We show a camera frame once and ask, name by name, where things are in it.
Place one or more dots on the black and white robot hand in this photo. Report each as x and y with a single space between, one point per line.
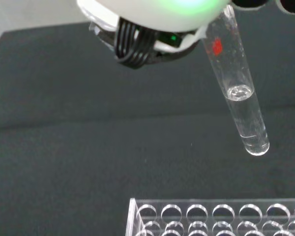
152 14

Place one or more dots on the clear plastic test tube rack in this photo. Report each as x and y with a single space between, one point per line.
211 218

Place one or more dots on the black bench cloth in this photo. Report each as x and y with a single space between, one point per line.
88 147

